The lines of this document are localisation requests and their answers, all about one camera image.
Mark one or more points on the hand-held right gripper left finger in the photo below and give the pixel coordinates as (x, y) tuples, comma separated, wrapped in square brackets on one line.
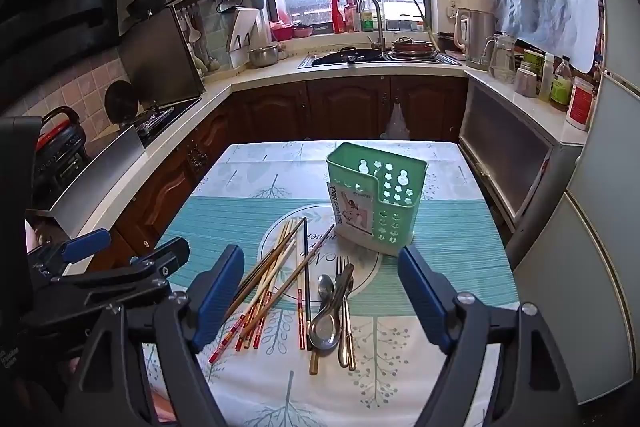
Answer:
[(215, 302)]

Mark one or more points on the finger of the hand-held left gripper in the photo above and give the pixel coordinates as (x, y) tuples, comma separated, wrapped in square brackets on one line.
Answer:
[(85, 244), (155, 259)]

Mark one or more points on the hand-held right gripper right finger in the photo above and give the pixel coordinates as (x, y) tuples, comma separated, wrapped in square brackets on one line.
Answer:
[(425, 302)]

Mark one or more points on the bundle of wooden chopsticks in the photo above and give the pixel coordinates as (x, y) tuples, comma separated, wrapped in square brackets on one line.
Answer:
[(272, 264)]

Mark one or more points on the green plastic utensil holder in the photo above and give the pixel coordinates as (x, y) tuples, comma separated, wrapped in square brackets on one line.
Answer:
[(400, 207)]

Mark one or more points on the large metal spoon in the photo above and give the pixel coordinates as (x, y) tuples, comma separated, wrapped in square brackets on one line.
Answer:
[(324, 332)]

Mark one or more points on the black and red cooker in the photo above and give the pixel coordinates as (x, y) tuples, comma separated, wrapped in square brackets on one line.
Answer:
[(60, 152)]

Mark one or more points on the steel splash guard panel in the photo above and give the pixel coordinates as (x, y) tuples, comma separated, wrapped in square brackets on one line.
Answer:
[(100, 177)]

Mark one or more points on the teal leaf print tablecloth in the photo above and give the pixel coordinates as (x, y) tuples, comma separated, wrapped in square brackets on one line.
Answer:
[(450, 227)]

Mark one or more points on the round black pan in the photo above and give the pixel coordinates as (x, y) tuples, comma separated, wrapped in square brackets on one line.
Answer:
[(121, 99)]

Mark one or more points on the black gas stove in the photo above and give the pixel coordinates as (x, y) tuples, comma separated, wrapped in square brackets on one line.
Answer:
[(160, 117)]

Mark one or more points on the grey refrigerator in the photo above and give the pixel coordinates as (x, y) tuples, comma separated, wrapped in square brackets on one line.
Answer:
[(590, 257)]

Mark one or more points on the black range hood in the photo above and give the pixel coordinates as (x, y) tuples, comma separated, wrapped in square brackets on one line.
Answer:
[(75, 22)]

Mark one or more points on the white plastic bag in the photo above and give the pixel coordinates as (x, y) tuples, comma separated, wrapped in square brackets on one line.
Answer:
[(398, 124)]

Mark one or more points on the white kitchen countertop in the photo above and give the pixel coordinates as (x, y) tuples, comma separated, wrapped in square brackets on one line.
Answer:
[(240, 79)]

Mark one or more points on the brown wooden lower cabinets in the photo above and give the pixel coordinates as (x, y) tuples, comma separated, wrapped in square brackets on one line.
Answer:
[(340, 107)]

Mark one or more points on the small steel pot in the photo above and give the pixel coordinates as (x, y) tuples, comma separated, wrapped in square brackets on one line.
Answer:
[(263, 57)]

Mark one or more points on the white hanging spatula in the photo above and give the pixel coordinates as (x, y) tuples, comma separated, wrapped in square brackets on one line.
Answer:
[(193, 32)]

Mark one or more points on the grey cup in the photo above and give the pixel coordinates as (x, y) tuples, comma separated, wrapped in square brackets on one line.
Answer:
[(525, 83)]

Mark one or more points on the steel kitchen sink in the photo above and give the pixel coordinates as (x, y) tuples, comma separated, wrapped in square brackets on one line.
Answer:
[(306, 62)]

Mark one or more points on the white cutting board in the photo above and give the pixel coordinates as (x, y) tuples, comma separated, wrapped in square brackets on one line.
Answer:
[(242, 24)]

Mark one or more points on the white canister red label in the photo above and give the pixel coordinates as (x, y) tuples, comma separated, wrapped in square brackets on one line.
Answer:
[(580, 104)]

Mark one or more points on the glass pitcher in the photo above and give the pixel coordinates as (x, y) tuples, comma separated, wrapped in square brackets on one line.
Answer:
[(502, 62)]

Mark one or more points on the green label bottle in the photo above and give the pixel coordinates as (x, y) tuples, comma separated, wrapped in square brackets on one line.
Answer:
[(561, 89)]

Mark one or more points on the white plastic bottle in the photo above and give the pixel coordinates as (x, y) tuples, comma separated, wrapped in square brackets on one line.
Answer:
[(546, 79)]

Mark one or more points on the red pan with dishes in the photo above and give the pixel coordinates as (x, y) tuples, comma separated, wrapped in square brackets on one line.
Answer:
[(412, 47)]

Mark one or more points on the large pink bowl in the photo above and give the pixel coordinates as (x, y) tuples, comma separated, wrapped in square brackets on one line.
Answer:
[(281, 32)]

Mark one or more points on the green lidded jar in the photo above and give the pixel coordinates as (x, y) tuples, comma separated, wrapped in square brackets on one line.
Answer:
[(533, 62)]

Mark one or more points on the steel electric kettle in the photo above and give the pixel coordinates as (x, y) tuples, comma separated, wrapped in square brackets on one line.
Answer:
[(477, 39)]

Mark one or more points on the small pink bowl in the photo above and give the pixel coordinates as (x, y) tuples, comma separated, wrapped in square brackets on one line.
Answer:
[(302, 32)]

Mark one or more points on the steel faucet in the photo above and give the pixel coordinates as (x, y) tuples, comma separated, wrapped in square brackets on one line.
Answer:
[(381, 32)]

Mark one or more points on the row of small jars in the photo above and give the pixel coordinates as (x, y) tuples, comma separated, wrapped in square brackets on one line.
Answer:
[(405, 26)]

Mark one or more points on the green detergent bottle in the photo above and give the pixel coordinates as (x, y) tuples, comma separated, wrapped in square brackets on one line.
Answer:
[(367, 19)]

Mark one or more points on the pink detergent bottle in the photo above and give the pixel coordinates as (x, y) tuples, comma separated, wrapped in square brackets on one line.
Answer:
[(350, 19)]

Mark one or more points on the red spray bottle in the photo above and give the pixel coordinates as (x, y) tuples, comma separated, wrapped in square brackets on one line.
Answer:
[(337, 19)]

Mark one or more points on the white wall outlet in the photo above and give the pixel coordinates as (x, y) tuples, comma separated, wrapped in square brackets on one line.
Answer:
[(451, 12)]

